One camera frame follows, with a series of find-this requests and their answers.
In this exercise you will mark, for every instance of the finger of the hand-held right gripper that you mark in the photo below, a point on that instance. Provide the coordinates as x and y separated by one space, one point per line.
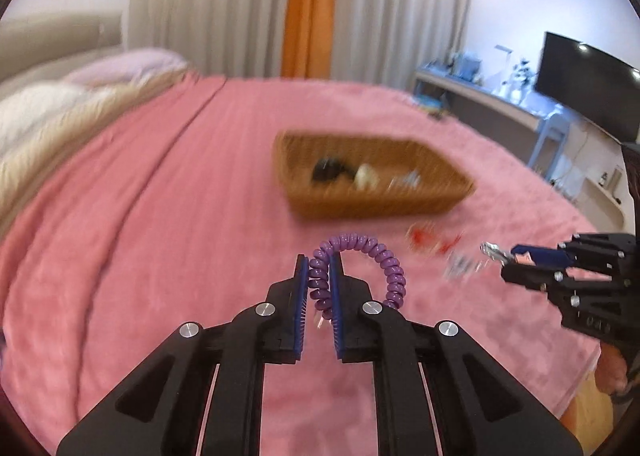
530 277
537 254

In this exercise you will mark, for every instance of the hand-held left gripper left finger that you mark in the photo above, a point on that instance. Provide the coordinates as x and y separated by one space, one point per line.
300 308

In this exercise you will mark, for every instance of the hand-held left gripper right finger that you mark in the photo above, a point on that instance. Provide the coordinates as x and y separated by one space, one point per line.
336 308

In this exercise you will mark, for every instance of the silver metal hair clip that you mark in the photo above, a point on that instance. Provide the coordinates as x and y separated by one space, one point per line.
492 251

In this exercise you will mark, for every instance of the woven wicker basket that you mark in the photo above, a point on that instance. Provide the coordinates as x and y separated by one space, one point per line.
380 198

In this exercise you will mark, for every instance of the small silver jewelry piece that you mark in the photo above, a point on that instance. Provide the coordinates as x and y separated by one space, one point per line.
462 266

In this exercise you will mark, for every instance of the person's right hand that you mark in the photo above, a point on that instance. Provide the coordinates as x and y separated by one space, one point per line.
612 368

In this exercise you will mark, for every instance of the red hair clip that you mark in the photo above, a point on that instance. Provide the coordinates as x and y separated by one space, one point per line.
430 237

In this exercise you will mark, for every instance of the light blue chair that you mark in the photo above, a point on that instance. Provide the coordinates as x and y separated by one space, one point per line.
552 136

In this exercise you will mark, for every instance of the white hair accessory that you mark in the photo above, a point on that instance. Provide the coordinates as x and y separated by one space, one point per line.
366 176

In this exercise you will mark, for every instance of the black hair accessory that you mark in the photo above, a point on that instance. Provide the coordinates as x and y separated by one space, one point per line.
327 171

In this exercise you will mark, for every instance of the long white desk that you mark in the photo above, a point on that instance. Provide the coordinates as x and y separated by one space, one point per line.
480 99

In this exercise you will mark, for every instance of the pink fleece blanket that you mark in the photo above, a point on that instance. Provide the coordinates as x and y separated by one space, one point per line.
150 236

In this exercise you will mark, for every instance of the black television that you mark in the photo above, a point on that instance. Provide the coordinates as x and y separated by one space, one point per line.
585 84

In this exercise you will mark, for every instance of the white desk lamp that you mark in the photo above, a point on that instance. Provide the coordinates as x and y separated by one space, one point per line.
505 64

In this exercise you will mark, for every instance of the beige duvet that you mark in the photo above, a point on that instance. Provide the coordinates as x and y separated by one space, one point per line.
75 131

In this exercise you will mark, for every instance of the pink pillow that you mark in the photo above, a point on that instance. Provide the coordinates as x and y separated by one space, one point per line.
130 64

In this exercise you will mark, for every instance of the orange curtain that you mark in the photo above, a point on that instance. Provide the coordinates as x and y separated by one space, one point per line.
312 6

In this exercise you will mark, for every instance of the white curtain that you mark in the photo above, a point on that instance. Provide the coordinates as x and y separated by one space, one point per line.
200 1

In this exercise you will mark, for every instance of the white pillow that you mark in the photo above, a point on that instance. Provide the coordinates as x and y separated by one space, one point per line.
35 111

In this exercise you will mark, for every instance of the beige headboard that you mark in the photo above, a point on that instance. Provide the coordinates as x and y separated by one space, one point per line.
55 39

